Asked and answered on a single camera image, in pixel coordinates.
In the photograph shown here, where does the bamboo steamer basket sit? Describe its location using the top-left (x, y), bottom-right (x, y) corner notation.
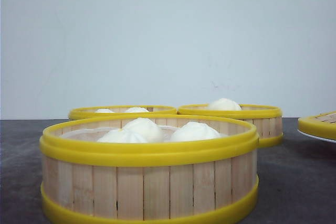
top-left (68, 105), bottom-right (177, 120)
top-left (177, 104), bottom-right (283, 148)
top-left (39, 114), bottom-right (259, 223)

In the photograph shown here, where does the bamboo steamer lid yellow rim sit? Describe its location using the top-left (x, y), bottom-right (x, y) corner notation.
top-left (298, 111), bottom-right (335, 141)

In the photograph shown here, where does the white bun basket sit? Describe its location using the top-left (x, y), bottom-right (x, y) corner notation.
top-left (207, 98), bottom-right (242, 111)
top-left (95, 108), bottom-right (114, 113)
top-left (124, 107), bottom-right (149, 113)

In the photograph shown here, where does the white steamed bun front right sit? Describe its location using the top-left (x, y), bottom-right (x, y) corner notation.
top-left (170, 122), bottom-right (222, 142)

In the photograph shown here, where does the white steamed bun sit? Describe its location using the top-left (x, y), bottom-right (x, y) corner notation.
top-left (97, 129), bottom-right (148, 143)
top-left (122, 118), bottom-right (164, 143)
top-left (170, 122), bottom-right (222, 142)

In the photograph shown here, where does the white steamed bun back middle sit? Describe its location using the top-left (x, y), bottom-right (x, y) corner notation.
top-left (122, 118), bottom-right (164, 143)

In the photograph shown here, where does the white bun back right basket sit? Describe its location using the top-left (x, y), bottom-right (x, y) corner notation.
top-left (207, 98), bottom-right (242, 111)

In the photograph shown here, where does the white steamed bun front left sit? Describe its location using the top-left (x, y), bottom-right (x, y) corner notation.
top-left (97, 129), bottom-right (148, 143)

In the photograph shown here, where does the white bun back left basket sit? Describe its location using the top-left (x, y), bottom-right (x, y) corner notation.
top-left (95, 108), bottom-right (114, 113)

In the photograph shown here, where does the white plate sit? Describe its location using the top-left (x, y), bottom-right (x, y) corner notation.
top-left (297, 130), bottom-right (336, 144)

